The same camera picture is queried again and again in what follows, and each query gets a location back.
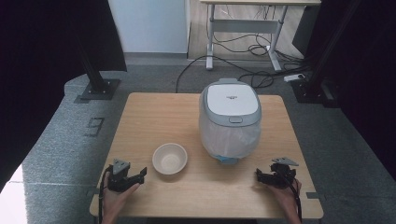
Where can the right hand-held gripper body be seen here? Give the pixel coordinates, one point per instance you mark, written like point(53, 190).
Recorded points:
point(281, 175)

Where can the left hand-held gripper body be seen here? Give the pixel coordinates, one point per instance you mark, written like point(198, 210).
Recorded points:
point(120, 180)

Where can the grey lidded trash can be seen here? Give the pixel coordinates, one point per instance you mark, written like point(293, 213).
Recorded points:
point(229, 102)

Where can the person's left hand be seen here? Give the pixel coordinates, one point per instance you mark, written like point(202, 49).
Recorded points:
point(113, 200)

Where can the person's right hand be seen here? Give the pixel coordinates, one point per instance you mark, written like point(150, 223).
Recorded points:
point(288, 199)

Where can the white plastic bin liner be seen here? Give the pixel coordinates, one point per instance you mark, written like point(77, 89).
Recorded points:
point(229, 140)

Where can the black metal stand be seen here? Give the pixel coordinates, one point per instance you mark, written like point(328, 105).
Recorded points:
point(98, 84)
point(314, 84)

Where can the white power strip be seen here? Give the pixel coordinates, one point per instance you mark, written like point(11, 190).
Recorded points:
point(294, 77)

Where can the grey lidded trash bin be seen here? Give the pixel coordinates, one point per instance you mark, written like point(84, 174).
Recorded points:
point(367, 77)

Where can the black curtain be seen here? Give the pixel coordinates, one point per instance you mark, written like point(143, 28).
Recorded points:
point(40, 62)

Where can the white desk frame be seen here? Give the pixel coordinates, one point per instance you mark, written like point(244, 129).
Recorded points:
point(246, 25)

